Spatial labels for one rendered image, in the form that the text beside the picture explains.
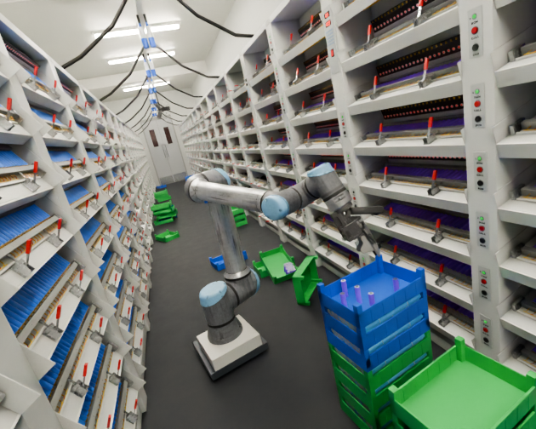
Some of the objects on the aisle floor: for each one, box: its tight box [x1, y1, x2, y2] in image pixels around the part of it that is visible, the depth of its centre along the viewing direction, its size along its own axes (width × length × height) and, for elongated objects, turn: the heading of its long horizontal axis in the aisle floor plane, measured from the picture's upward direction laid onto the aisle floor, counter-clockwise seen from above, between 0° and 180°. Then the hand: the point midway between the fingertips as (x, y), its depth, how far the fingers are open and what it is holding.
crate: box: [292, 255, 322, 306], centre depth 207 cm, size 8×30×20 cm, turn 12°
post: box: [320, 0, 392, 268], centre depth 162 cm, size 20×9×176 cm, turn 147°
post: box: [265, 17, 324, 267], centre depth 227 cm, size 20×9×176 cm, turn 147°
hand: (377, 251), depth 110 cm, fingers open, 3 cm apart
